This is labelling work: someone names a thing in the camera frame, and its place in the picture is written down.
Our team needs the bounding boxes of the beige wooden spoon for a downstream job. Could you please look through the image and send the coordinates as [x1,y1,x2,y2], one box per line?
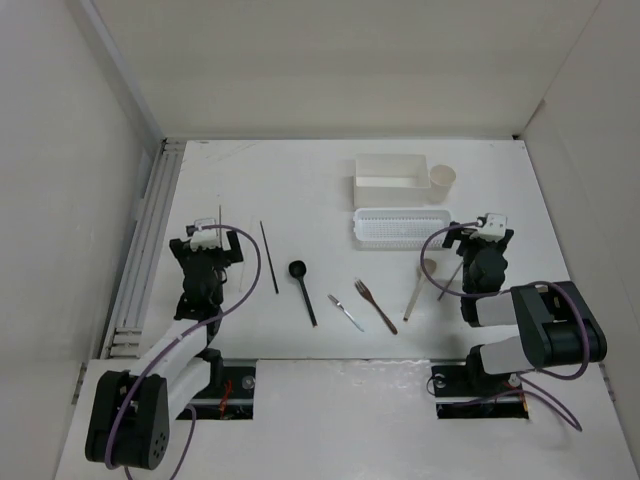
[403,258,437,322]

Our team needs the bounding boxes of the black chopstick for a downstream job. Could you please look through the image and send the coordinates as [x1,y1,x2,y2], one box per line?
[259,220,280,295]

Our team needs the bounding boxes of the dark grey chopstick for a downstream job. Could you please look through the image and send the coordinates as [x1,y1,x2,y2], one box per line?
[437,262,463,302]

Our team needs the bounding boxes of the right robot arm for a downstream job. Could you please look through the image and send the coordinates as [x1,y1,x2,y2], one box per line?
[443,215,608,394]

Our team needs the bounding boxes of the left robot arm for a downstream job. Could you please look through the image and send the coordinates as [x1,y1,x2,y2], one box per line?
[85,220,244,471]

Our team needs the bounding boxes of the white paper cup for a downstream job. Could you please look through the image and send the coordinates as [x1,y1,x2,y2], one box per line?
[428,164,457,204]

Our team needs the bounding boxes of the black plastic spoon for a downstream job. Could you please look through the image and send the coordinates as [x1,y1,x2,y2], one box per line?
[288,260,318,327]

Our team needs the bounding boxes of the white perforated basket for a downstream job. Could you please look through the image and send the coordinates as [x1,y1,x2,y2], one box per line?
[352,207,451,251]

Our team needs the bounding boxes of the white rectangular bin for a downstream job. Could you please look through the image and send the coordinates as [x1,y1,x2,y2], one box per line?
[353,154,431,208]

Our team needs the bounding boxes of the brown fork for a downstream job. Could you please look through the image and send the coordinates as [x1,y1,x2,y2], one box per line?
[354,279,398,335]

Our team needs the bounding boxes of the small silver fork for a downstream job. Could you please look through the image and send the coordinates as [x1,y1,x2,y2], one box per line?
[327,294,365,333]

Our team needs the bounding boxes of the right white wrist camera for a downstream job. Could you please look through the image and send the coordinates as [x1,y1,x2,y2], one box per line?
[473,213,507,242]

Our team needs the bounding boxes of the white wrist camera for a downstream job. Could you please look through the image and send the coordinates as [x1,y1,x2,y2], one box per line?
[473,213,507,242]
[188,218,222,251]

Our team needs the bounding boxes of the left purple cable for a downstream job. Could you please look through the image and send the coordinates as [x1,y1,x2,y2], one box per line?
[104,224,263,480]

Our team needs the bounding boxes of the purple cable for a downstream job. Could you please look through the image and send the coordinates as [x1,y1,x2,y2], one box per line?
[104,224,263,480]
[421,223,591,432]

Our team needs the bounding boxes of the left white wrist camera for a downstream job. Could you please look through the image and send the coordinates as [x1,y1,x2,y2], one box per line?
[188,218,222,251]

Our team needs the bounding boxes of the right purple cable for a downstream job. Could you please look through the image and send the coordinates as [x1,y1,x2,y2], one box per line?
[421,223,591,432]

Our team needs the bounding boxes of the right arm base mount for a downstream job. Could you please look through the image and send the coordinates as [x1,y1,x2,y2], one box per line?
[427,364,529,420]

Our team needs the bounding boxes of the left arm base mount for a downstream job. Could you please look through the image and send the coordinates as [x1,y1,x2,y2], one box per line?
[191,360,257,421]

